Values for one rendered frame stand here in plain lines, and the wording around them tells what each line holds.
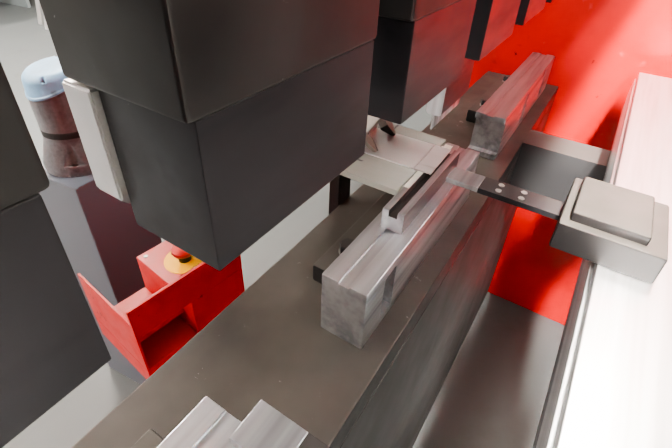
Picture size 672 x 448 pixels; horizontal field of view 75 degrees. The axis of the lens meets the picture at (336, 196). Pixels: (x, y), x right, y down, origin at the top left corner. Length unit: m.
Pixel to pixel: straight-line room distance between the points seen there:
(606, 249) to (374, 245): 0.26
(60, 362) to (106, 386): 1.50
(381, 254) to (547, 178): 0.62
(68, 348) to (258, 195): 0.10
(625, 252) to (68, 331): 0.53
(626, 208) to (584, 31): 0.88
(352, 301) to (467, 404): 1.13
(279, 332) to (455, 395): 1.09
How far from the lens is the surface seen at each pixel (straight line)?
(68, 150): 1.13
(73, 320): 0.18
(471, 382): 1.65
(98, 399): 1.67
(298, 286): 0.62
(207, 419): 0.42
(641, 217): 0.61
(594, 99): 1.47
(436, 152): 0.69
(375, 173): 0.62
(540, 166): 1.08
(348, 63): 0.26
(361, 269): 0.52
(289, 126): 0.22
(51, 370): 0.19
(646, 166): 0.85
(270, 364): 0.55
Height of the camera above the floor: 1.33
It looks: 35 degrees down
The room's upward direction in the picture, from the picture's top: 3 degrees clockwise
